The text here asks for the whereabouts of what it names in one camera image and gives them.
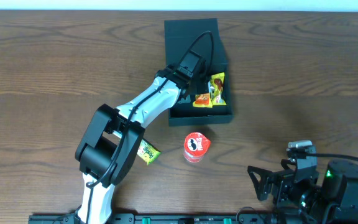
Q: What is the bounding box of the yellow chocolate bar wrapper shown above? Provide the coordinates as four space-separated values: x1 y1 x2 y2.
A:
209 72 226 106

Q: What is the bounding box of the yellow orange biscuit packet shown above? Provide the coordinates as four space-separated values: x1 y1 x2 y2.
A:
193 93 213 108

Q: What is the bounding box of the green yellow snack packet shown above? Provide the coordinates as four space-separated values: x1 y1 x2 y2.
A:
137 139 161 165

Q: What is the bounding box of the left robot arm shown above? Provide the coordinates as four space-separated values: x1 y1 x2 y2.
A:
75 50 206 223

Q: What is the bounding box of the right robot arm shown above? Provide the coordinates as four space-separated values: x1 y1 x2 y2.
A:
247 146 358 223

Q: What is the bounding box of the dark green open box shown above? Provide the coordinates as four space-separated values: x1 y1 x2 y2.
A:
164 18 234 126

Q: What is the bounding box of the red Pringles can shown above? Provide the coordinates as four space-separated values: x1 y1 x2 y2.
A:
183 132 211 162

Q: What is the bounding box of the black mounting rail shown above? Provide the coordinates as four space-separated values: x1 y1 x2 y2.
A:
28 213 279 224

